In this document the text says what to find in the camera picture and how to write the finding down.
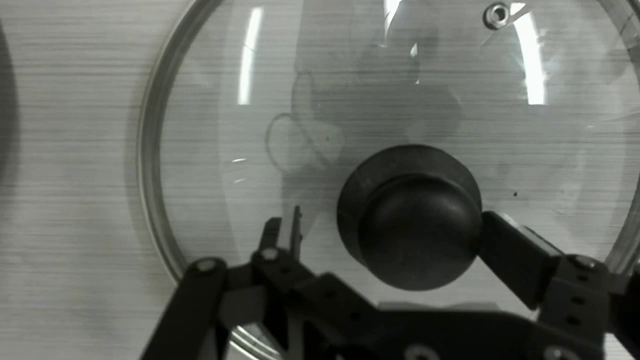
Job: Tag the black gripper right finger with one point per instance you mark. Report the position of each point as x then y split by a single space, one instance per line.
567 292

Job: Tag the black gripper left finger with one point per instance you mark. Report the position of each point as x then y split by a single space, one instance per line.
200 301

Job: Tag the glass lid with black knob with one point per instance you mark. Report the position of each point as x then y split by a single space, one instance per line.
232 166

